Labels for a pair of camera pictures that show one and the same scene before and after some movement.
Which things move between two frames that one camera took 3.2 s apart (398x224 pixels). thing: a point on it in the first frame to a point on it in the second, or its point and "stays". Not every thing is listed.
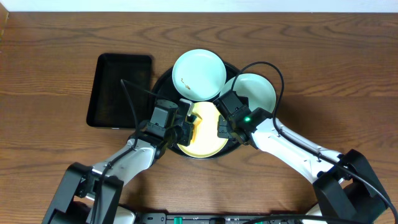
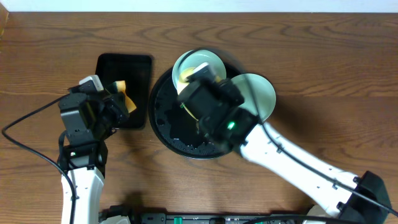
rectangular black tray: [108, 105] stays
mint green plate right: [259, 91] stays
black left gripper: [188, 132] to [113, 106]
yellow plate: [206, 142] to [183, 78]
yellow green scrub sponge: [196, 123] to [119, 86]
